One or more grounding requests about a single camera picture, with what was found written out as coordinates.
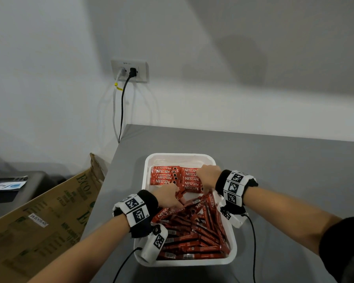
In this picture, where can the person's left hand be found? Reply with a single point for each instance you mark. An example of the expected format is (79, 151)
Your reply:
(168, 195)

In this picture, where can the person's right hand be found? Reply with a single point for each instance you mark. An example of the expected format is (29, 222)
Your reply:
(209, 176)

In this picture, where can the pile of red Nescafe sachets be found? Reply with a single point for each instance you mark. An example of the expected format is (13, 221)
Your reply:
(165, 176)

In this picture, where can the white plastic tray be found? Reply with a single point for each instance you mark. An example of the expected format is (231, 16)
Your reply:
(177, 159)

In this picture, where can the pile of red coffee sachets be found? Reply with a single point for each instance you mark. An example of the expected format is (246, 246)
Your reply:
(194, 232)

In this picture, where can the person's left forearm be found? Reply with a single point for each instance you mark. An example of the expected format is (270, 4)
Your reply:
(85, 256)

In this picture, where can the person's right forearm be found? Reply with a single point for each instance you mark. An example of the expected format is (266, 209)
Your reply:
(289, 218)

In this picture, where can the black right wristband with markers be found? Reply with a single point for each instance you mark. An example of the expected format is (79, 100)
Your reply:
(234, 185)

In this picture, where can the black wristband with markers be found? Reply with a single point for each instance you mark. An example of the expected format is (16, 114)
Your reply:
(143, 229)
(234, 185)

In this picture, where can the black left wristband with markers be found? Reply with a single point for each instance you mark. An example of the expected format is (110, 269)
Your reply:
(143, 229)

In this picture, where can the black power plug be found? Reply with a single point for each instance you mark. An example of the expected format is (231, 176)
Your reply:
(132, 72)

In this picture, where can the brown cardboard box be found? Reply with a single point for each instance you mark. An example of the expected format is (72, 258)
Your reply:
(32, 238)

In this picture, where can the black shirt sleeve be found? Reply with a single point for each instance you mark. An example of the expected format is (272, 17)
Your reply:
(342, 244)

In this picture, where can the dark grey printer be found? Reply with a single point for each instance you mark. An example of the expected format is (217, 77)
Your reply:
(17, 200)

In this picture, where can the flat black device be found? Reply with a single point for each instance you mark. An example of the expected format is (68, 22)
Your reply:
(10, 178)

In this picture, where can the white and blue packet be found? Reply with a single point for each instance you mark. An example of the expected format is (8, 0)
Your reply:
(6, 185)

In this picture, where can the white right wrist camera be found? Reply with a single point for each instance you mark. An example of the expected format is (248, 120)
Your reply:
(239, 221)

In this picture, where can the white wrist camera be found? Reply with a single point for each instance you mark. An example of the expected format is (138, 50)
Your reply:
(153, 247)
(239, 221)

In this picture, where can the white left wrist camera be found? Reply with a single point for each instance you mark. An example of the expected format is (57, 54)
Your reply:
(153, 247)

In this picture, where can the grey wall socket plate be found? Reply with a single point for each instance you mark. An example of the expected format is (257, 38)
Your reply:
(141, 70)

